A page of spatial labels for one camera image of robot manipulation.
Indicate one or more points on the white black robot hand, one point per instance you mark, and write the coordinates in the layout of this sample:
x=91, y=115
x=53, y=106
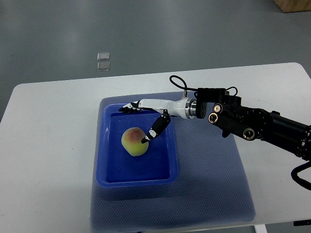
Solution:
x=184, y=108

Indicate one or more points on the green red peach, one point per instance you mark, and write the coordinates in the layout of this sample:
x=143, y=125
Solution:
x=131, y=141

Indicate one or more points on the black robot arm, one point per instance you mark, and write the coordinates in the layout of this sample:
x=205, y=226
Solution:
x=226, y=112

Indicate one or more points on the upper floor socket plate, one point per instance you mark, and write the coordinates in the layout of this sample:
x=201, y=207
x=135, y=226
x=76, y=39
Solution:
x=101, y=56

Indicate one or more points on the blue plastic tray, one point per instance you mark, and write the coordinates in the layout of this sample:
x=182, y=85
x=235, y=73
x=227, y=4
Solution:
x=121, y=163

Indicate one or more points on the blue textured mat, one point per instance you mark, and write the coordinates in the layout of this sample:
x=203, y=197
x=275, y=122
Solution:
x=189, y=176

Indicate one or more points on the white table leg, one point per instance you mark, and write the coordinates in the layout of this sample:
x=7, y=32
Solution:
x=260, y=228

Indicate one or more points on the wooden box corner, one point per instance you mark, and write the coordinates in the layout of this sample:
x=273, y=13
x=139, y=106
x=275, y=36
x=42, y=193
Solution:
x=291, y=6

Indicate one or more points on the black table bracket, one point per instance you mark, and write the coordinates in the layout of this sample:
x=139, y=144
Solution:
x=302, y=222

